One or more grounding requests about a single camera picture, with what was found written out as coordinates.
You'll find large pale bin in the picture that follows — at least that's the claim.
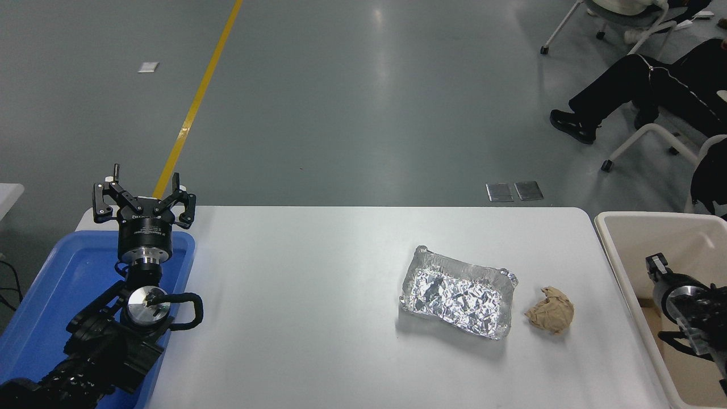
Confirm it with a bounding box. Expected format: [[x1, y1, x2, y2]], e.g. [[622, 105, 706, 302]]
[[594, 211, 727, 409]]

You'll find person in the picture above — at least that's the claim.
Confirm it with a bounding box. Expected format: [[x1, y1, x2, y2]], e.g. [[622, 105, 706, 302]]
[[550, 39, 727, 145], [690, 152, 727, 219], [585, 0, 713, 45]]

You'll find blue plastic tray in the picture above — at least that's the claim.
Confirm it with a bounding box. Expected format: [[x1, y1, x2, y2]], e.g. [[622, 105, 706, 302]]
[[0, 230, 197, 409]]

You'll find foil tray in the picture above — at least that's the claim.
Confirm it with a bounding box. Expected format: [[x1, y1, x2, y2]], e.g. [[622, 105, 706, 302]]
[[399, 245, 519, 340]]

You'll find black cable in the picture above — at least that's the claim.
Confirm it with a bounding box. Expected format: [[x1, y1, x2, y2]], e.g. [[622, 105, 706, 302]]
[[0, 260, 23, 312]]

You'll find crumpled tan paper ball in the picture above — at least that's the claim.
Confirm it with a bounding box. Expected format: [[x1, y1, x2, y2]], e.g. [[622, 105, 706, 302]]
[[524, 286, 575, 336]]

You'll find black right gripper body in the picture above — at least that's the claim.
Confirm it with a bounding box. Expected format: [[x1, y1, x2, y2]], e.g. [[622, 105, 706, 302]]
[[652, 274, 686, 311]]

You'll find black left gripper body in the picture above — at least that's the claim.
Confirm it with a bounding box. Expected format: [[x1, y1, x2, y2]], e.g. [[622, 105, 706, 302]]
[[118, 198, 173, 258]]

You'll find white side table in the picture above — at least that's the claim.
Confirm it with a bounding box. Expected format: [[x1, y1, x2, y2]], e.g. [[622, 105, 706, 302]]
[[0, 183, 25, 222]]

